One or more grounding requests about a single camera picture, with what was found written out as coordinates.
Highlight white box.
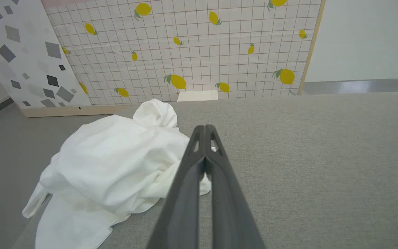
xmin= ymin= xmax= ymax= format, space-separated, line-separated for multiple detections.
xmin=177 ymin=91 xmax=219 ymax=102

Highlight white cloth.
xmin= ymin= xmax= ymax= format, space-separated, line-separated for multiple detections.
xmin=22 ymin=99 xmax=217 ymax=249

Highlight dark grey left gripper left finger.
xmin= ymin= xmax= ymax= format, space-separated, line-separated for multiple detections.
xmin=146 ymin=125 xmax=206 ymax=249

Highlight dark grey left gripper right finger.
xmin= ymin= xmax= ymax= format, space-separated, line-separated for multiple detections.
xmin=206 ymin=124 xmax=266 ymax=249

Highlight white panel with grey squares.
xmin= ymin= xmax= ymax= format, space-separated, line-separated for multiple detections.
xmin=0 ymin=0 xmax=93 ymax=118

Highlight lemon print grid panel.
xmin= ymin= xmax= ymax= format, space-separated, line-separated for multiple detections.
xmin=42 ymin=0 xmax=326 ymax=106

